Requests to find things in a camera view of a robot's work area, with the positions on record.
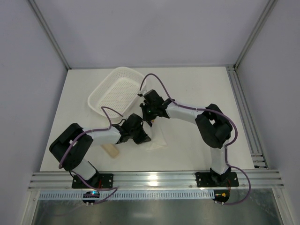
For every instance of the white paper napkin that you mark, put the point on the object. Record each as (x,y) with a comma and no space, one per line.
(156,135)

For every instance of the slotted grey cable duct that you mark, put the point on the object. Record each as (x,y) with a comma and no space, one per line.
(131,195)

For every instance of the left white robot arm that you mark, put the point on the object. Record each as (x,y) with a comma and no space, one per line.
(72,145)

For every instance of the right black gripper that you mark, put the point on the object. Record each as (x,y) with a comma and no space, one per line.
(147,114)

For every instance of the right black controller board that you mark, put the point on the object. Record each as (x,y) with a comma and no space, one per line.
(221,198)

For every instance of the white perforated plastic basket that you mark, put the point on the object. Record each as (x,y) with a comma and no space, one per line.
(119,91)

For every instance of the right side aluminium rail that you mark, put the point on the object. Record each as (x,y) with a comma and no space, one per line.
(252,137)

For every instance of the aluminium rail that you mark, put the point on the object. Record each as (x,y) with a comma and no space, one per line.
(252,137)
(141,180)

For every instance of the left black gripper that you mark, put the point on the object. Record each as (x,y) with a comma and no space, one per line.
(141,135)

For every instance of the aluminium front rail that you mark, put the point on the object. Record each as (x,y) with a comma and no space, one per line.
(141,180)

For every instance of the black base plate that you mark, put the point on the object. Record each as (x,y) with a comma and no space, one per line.
(99,180)
(210,180)

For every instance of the black controller board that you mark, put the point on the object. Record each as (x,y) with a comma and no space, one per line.
(221,198)
(90,197)

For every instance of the right aluminium corner post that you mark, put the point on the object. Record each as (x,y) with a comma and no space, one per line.
(264,15)

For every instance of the beige wooden cutlery tray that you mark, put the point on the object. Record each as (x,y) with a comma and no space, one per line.
(111,150)

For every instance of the aluminium corner post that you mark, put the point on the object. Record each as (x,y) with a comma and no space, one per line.
(264,15)
(45,27)

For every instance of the left aluminium corner post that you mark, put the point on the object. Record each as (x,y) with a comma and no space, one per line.
(45,27)

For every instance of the left black controller board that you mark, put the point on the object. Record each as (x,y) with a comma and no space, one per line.
(90,197)

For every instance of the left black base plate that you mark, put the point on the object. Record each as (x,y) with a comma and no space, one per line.
(99,180)

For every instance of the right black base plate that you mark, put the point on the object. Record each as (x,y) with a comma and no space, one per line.
(210,180)

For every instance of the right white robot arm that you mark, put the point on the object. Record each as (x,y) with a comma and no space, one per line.
(215,130)

